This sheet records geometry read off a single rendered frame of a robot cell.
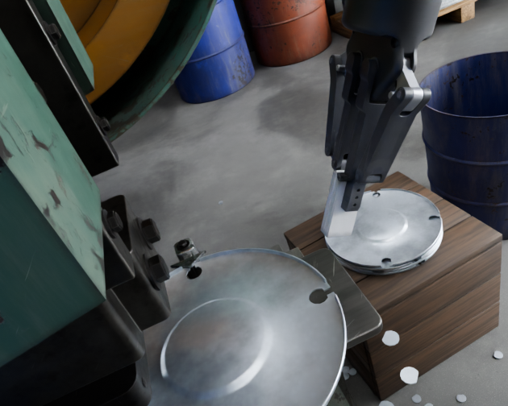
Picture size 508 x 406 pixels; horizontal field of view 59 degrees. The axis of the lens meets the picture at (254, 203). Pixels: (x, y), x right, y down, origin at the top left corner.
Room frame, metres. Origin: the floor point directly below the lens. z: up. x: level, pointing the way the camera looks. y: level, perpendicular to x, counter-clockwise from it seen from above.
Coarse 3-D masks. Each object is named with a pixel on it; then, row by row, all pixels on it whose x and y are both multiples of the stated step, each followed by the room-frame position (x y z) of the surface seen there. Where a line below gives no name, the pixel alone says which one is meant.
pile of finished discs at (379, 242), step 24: (384, 192) 0.97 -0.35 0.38; (408, 192) 0.93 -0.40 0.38; (360, 216) 0.91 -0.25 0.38; (384, 216) 0.87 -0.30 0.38; (408, 216) 0.85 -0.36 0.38; (432, 216) 0.83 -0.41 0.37; (336, 240) 0.86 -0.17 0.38; (360, 240) 0.82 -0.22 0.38; (384, 240) 0.79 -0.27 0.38; (408, 240) 0.77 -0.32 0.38; (432, 240) 0.74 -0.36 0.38; (360, 264) 0.75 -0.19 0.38; (384, 264) 0.72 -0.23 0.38; (408, 264) 0.70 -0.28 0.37
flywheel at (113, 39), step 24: (72, 0) 0.70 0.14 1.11; (96, 0) 0.70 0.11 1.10; (120, 0) 0.67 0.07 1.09; (144, 0) 0.67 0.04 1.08; (168, 0) 0.68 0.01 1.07; (96, 24) 0.68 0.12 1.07; (120, 24) 0.67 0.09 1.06; (144, 24) 0.67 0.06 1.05; (96, 48) 0.67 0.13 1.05; (120, 48) 0.67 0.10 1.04; (96, 72) 0.66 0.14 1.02; (120, 72) 0.67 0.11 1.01; (96, 96) 0.66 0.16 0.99
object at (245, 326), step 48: (192, 288) 0.43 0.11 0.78; (240, 288) 0.40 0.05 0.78; (288, 288) 0.38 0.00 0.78; (144, 336) 0.39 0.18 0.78; (192, 336) 0.35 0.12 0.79; (240, 336) 0.33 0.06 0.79; (288, 336) 0.31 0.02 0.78; (336, 336) 0.29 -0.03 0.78; (192, 384) 0.29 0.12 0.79; (240, 384) 0.28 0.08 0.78; (288, 384) 0.26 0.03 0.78; (336, 384) 0.24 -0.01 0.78
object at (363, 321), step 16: (304, 256) 0.42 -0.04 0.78; (320, 256) 0.41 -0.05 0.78; (320, 272) 0.38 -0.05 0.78; (336, 272) 0.38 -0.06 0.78; (336, 288) 0.35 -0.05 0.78; (352, 288) 0.34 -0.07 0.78; (352, 304) 0.32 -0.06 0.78; (368, 304) 0.32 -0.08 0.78; (352, 320) 0.30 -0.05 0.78; (368, 320) 0.30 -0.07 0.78; (352, 336) 0.29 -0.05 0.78; (368, 336) 0.28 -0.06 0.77
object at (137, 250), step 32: (128, 224) 0.33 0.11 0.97; (160, 256) 0.31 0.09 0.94; (128, 288) 0.28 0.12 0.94; (160, 288) 0.30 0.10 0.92; (96, 320) 0.26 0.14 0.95; (128, 320) 0.27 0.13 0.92; (160, 320) 0.28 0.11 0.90; (32, 352) 0.25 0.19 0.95; (64, 352) 0.25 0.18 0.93; (96, 352) 0.25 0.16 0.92; (128, 352) 0.26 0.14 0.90; (0, 384) 0.25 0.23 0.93; (32, 384) 0.25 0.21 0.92; (64, 384) 0.25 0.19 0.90
